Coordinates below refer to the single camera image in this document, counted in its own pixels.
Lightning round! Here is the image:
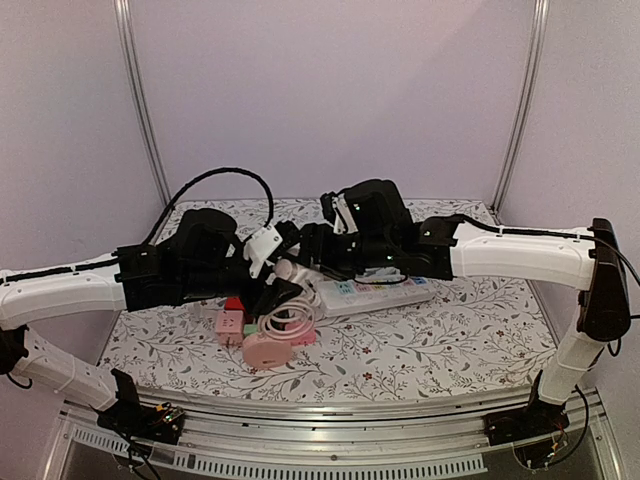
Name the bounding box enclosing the white cable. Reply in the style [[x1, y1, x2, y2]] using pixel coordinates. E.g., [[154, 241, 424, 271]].
[[257, 289, 326, 343]]

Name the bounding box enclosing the red cube socket adapter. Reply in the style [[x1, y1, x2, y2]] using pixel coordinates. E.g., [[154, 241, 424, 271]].
[[224, 297, 245, 312]]

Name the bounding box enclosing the green beige socket adapter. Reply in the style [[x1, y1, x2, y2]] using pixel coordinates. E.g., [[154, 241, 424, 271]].
[[243, 323, 260, 337]]

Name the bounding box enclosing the pink plug adapter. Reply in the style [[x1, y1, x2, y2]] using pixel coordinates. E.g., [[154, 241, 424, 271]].
[[285, 324, 317, 346]]

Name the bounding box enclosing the light pink cube socket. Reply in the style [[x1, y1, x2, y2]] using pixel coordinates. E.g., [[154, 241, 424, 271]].
[[215, 310, 245, 347]]

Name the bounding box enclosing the white colourful power strip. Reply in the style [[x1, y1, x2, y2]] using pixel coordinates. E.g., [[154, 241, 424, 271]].
[[315, 277, 435, 317]]

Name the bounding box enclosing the white plug block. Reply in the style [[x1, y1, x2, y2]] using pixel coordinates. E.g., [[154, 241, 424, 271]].
[[274, 259, 325, 286]]

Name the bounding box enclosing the pink round cable reel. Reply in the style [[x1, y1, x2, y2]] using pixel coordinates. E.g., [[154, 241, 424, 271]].
[[241, 333, 293, 370]]

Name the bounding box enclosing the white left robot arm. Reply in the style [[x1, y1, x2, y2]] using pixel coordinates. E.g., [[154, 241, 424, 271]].
[[1, 208, 302, 434]]

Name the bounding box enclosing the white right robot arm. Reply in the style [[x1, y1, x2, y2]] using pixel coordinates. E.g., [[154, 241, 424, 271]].
[[300, 179, 632, 436]]

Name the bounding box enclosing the floral table cloth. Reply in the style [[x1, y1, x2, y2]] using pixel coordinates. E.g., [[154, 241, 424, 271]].
[[97, 198, 559, 404]]

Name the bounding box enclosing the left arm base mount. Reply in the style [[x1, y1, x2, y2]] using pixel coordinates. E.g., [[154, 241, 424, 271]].
[[97, 369, 186, 445]]

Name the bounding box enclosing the aluminium front rail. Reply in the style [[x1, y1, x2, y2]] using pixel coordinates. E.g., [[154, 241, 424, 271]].
[[41, 387, 624, 479]]

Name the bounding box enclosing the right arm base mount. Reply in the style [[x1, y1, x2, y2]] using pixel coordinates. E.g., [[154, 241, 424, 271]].
[[483, 372, 569, 446]]

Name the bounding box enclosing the right aluminium corner post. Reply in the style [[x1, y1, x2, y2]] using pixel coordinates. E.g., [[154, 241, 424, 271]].
[[490, 0, 550, 217]]

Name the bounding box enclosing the aluminium corner post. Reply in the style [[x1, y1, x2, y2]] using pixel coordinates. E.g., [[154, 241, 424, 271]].
[[113, 0, 171, 206], [490, 0, 550, 217]]

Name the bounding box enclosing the left aluminium corner post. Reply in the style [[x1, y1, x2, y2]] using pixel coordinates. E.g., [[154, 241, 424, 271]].
[[113, 0, 171, 206]]

